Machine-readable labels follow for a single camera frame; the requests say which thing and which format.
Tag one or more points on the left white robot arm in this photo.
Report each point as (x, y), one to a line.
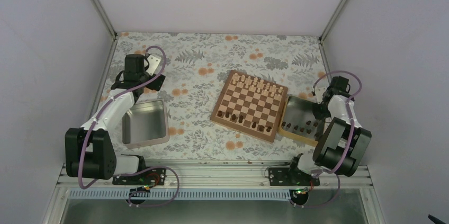
(89, 151)

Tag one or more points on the empty silver metal tin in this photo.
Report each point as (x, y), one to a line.
(145, 124)

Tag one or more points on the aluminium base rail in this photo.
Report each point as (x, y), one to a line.
(215, 180)

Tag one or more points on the wooden chessboard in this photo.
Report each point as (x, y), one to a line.
(256, 99)

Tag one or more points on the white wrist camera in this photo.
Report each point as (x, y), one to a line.
(152, 64)
(319, 94)

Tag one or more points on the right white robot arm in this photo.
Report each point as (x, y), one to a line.
(332, 124)

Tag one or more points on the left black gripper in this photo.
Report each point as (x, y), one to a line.
(156, 83)

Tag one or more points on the yellow tin with dark pieces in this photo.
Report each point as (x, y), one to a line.
(299, 123)

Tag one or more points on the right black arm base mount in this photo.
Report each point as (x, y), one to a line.
(281, 175)

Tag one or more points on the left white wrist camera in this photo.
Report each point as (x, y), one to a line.
(152, 64)

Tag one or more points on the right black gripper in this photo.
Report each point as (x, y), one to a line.
(317, 114)

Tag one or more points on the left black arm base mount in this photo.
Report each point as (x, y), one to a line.
(142, 183)

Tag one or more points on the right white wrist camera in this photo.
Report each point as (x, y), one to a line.
(319, 94)

